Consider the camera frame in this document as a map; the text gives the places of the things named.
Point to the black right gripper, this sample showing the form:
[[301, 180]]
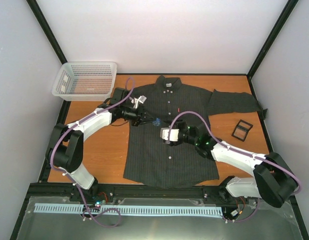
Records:
[[179, 123]]

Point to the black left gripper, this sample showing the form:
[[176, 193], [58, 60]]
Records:
[[140, 113]]

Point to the blue white brooch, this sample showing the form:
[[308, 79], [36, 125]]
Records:
[[157, 122]]

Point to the dark grey pinstriped shirt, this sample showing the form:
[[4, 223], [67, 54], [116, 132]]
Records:
[[153, 163]]

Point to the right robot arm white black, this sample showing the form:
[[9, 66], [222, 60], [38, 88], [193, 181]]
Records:
[[270, 177]]

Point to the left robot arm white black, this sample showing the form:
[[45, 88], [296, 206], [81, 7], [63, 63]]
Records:
[[65, 149]]

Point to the small black square holder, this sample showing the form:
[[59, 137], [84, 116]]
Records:
[[241, 130]]

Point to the white perforated plastic basket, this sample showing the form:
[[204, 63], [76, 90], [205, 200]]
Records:
[[85, 81]]

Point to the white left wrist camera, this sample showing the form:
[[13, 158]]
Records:
[[138, 101]]

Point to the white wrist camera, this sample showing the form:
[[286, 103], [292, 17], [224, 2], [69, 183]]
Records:
[[169, 136], [138, 101]]

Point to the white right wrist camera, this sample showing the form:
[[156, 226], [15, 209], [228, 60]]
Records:
[[169, 136]]

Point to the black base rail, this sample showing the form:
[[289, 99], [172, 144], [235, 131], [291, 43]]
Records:
[[111, 192]]

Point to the light blue slotted cable duct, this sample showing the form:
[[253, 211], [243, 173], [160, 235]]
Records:
[[131, 210]]

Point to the black left frame post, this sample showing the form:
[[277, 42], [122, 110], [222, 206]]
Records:
[[37, 12]]

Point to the black frame post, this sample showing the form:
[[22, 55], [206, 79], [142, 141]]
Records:
[[37, 12], [276, 29]]

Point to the black right frame post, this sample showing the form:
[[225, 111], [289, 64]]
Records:
[[276, 29]]

